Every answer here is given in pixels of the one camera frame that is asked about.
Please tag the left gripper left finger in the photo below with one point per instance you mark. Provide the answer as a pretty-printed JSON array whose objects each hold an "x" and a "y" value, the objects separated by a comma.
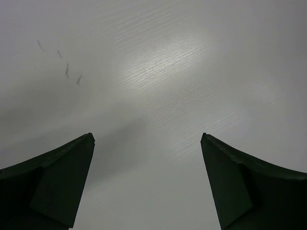
[{"x": 44, "y": 192}]

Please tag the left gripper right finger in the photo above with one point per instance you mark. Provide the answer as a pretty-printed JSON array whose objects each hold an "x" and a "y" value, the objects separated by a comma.
[{"x": 252, "y": 194}]

